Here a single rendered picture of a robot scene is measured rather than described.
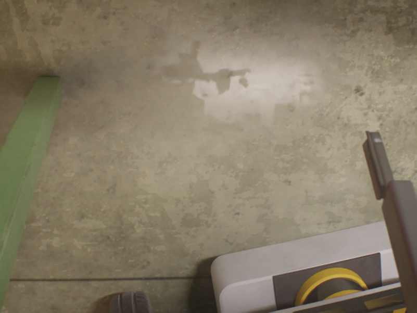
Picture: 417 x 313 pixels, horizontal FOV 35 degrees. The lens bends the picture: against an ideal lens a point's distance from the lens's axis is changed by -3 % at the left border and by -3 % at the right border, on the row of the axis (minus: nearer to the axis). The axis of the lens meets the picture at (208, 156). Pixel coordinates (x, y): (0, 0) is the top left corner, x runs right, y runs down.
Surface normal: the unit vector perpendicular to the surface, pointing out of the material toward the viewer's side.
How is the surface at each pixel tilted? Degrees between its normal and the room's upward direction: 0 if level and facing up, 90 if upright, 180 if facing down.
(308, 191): 0
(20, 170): 90
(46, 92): 90
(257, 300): 0
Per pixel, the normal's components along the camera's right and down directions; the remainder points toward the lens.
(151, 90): 0.14, 0.32
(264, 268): -0.15, -0.93
